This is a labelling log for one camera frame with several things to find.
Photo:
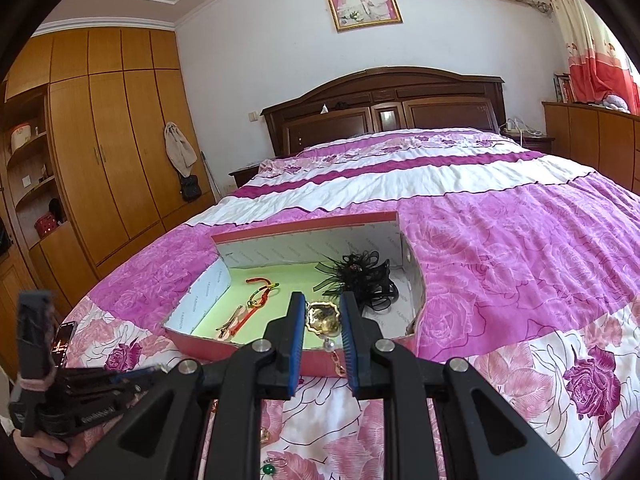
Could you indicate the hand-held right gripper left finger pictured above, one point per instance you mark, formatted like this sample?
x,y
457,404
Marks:
x,y
295,345

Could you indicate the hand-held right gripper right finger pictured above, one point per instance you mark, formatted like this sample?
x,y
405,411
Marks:
x,y
351,350

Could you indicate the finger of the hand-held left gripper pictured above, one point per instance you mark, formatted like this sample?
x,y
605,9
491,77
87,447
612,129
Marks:
x,y
135,374
105,390

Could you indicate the pink cardboard box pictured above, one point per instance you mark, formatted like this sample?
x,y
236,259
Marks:
x,y
370,355

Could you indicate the gold pearl earring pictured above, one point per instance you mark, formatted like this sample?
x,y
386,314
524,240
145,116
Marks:
x,y
264,436
322,317

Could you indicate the gold hair clip pink flowers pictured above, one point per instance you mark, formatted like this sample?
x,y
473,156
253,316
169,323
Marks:
x,y
229,324

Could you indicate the black mesh hair accessory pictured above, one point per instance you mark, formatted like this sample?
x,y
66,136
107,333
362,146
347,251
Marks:
x,y
360,275

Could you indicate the person's left hand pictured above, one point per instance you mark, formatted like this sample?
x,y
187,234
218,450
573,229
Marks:
x,y
40,455

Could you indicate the black smartphone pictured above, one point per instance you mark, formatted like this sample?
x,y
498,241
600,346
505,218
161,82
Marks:
x,y
63,344

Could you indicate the light green paper sheet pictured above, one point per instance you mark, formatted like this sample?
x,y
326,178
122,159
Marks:
x,y
240,280

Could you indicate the red patterned box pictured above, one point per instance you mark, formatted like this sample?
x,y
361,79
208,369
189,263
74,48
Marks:
x,y
45,225

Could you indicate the wooden open shelf unit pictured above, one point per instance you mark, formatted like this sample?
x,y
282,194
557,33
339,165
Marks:
x,y
30,195

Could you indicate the bed with pink floral cover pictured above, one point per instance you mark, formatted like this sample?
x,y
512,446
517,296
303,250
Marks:
x,y
500,260

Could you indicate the dark wooden nightstand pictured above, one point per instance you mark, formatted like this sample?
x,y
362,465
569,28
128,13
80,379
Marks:
x,y
245,176
537,142

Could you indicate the black handbag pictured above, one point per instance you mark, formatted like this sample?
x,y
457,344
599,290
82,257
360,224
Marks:
x,y
190,189

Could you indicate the thin white pole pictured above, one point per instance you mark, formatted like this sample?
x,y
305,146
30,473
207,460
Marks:
x,y
210,177

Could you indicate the round white box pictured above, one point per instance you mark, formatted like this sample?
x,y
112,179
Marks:
x,y
21,137

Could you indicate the wooden wardrobe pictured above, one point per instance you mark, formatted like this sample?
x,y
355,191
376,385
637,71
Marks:
x,y
125,150

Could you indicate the beige cloth bag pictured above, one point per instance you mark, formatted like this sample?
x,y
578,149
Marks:
x,y
179,147

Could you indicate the dark wooden headboard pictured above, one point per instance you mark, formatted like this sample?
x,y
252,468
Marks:
x,y
380,110

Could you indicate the white telephone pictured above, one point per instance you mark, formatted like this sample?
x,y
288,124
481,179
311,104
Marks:
x,y
515,127

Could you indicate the low wooden cabinet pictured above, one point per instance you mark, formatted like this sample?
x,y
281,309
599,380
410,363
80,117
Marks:
x,y
590,145

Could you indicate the upright books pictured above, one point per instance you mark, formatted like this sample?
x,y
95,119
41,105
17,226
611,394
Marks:
x,y
564,89

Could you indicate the white and red curtain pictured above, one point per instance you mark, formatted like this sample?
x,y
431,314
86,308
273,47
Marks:
x,y
585,40

